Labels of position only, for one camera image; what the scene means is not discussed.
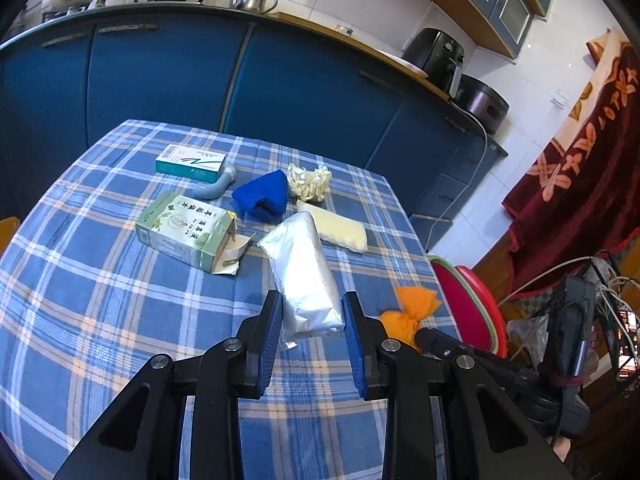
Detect red patterned hanging blanket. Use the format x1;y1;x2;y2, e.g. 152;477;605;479
501;30;640;293

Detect cream ruffled scrunchie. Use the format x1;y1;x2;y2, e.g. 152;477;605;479
287;162;332;201

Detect black air fryer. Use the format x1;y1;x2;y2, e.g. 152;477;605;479
402;28;467;98

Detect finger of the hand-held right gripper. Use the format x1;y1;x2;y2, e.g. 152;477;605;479
414;327;521;381

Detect blue kitchen base cabinets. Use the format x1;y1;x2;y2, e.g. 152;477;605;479
0;2;508;241

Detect dark rice cooker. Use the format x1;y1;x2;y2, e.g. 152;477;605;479
452;74;510;136

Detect clear plastic bag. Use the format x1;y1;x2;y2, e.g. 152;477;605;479
506;316;551;356

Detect yellow sponge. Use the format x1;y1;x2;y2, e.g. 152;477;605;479
297;200;367;252

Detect grey pipe elbow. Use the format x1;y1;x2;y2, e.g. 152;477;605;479
192;167;237;200

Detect green medicine box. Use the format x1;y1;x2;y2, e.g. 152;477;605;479
136;192;255;276

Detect white teal medicine box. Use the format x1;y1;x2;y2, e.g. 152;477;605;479
155;144;232;183

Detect orange plastic bag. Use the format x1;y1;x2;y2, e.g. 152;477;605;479
379;286;442;353

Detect silver foil packet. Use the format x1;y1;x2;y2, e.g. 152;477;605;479
257;211;346;352

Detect orange stool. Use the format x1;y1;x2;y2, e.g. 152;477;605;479
0;216;22;256

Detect white plate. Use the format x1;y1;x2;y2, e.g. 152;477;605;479
387;55;431;80

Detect red basin with green rim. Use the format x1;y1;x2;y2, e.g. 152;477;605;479
427;255;506;356

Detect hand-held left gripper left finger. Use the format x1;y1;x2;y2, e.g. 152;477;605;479
52;290;285;480

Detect white power cable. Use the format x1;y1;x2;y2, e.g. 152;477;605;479
425;112;488;251

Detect red plastic chair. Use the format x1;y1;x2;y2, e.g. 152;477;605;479
452;266;501;321

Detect blue cloth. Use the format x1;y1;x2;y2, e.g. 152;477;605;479
232;170;290;223

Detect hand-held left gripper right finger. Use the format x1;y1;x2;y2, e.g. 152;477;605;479
341;291;573;480

